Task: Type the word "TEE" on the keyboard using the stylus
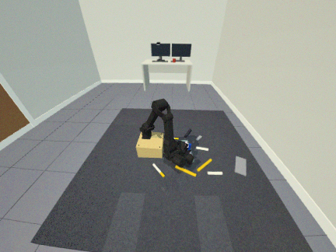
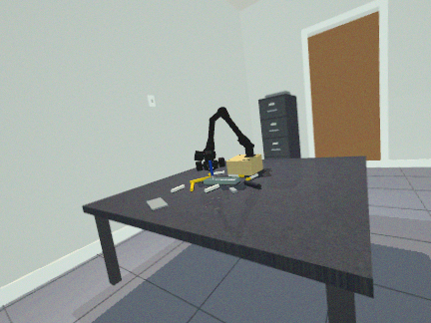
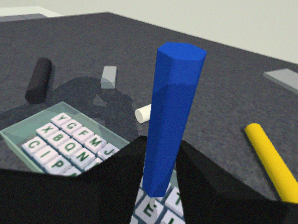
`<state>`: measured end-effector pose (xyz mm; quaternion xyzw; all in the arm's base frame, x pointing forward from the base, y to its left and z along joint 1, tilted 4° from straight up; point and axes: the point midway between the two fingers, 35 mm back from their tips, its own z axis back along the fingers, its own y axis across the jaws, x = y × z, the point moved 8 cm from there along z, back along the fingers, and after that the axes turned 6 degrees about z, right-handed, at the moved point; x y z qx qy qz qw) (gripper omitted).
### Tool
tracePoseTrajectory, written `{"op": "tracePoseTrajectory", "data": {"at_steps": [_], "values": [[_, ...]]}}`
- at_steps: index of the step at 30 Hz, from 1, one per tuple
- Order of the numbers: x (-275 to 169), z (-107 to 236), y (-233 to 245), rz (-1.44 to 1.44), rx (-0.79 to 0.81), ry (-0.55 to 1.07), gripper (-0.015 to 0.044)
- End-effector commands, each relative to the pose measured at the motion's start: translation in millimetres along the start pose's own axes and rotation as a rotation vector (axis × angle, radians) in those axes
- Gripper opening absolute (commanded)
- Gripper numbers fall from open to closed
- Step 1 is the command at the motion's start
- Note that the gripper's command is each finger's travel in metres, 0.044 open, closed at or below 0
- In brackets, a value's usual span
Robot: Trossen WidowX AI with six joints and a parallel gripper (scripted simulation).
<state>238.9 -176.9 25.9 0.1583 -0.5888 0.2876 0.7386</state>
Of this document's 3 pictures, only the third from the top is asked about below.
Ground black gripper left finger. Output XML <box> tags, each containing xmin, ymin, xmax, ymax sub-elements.
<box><xmin>0</xmin><ymin>136</ymin><xmax>147</xmax><ymax>224</ymax></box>

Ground grey flat rectangular slab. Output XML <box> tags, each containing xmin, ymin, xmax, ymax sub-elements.
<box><xmin>263</xmin><ymin>69</ymin><xmax>298</xmax><ymax>95</ymax></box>

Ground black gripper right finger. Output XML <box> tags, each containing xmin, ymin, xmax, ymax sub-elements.
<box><xmin>176</xmin><ymin>140</ymin><xmax>298</xmax><ymax>224</ymax></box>

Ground black cylinder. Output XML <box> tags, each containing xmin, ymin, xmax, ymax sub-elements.
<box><xmin>25</xmin><ymin>58</ymin><xmax>53</xmax><ymax>104</ymax></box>

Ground small grey block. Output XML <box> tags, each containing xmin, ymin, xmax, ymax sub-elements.
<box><xmin>101</xmin><ymin>66</ymin><xmax>117</xmax><ymax>89</ymax></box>

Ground keyboard with white letter keys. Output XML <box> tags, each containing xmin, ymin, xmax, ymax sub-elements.
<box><xmin>0</xmin><ymin>101</ymin><xmax>185</xmax><ymax>224</ymax></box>

